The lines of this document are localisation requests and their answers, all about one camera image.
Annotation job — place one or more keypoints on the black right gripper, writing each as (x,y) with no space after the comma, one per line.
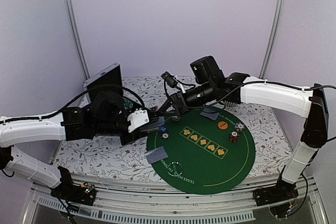
(180,105)

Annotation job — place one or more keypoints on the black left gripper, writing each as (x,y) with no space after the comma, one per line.
(139,132)

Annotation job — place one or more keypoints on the black white chip stack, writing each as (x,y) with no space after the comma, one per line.
(176,118)

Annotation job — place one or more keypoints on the orange big blind button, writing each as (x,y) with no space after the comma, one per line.
(222,125)

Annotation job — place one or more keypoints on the red chip stack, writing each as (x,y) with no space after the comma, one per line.
(234,137)

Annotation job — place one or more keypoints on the blue playing card deck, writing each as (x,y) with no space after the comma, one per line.
(153,125)

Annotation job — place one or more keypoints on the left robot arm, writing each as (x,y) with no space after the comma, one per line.
(69,124)

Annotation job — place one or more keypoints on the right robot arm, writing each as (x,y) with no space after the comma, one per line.
(213,87)

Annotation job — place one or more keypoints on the blue small blind button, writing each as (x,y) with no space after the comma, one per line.
(163,129)

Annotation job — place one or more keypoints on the aluminium poker chip case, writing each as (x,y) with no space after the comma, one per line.
(107,85)

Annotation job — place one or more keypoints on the round green poker mat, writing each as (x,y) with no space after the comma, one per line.
(211,163)

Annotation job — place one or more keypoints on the clear dealer button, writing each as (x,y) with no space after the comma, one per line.
(175,169)

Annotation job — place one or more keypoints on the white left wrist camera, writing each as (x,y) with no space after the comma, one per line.
(137,119)

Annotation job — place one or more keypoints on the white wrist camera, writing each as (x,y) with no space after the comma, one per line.
(173,82)
(137,119)

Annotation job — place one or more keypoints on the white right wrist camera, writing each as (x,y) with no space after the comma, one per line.
(173,82)

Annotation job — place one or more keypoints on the right aluminium corner post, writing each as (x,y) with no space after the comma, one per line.
(272,38)

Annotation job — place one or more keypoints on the aluminium corner post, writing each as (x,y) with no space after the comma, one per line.
(76,38)
(272,38)

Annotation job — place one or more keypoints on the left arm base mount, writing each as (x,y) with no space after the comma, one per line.
(84,194)

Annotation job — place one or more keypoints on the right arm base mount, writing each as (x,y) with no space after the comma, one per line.
(274,194)

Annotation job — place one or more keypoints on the left aluminium corner post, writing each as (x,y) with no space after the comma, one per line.
(76,38)

